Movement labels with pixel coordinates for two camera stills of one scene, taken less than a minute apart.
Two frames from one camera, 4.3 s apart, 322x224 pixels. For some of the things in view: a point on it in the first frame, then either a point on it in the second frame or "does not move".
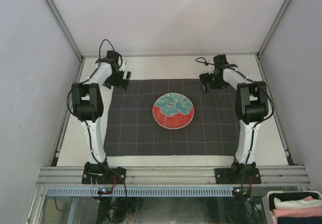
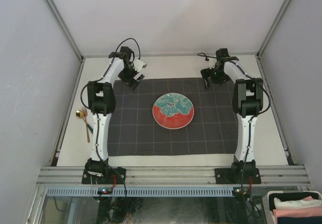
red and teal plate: [173, 110] does not move
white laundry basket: [270, 218] does not move
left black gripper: [123, 83] → [130, 81]
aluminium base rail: [72, 176] does not move
